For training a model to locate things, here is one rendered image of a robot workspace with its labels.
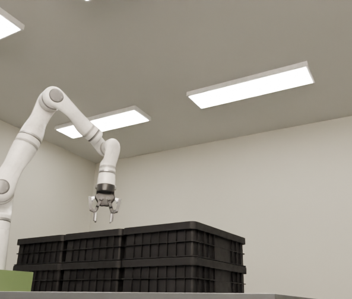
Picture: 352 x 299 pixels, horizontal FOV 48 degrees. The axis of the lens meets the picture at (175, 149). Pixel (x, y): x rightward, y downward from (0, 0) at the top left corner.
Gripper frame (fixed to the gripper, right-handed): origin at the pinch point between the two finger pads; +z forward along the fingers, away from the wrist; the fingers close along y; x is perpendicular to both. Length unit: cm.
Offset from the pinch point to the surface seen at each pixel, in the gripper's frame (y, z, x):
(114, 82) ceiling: 2, -177, 193
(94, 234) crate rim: -2.7, 8.5, -13.2
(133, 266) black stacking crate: 10.9, 20.3, -26.8
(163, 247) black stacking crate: 19.7, 14.8, -33.9
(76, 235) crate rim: -9.6, 8.3, -6.4
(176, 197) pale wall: 100, -104, 355
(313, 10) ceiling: 143, -177, 53
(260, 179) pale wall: 191, -114, 278
